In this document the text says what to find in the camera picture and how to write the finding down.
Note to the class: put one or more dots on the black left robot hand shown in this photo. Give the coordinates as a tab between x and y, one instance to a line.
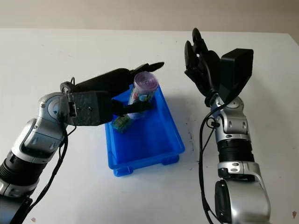
107	80

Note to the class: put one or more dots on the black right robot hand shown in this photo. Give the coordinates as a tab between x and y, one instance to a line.
205	72

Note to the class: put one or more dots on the purple garbage bag roll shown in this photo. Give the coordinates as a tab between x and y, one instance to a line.
146	82

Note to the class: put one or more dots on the green toothpaste box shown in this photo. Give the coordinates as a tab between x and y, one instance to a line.
121	123

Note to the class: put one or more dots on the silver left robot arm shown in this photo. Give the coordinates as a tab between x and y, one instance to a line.
35	137

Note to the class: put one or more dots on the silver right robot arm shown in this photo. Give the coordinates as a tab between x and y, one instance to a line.
236	140

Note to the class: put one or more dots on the blue plastic tray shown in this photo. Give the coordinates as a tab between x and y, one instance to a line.
149	142

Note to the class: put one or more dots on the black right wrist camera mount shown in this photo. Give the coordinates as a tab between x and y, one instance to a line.
236	70

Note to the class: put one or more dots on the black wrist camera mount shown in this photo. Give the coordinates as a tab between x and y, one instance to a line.
236	70
91	108

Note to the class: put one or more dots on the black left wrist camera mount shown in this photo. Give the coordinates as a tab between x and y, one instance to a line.
91	108

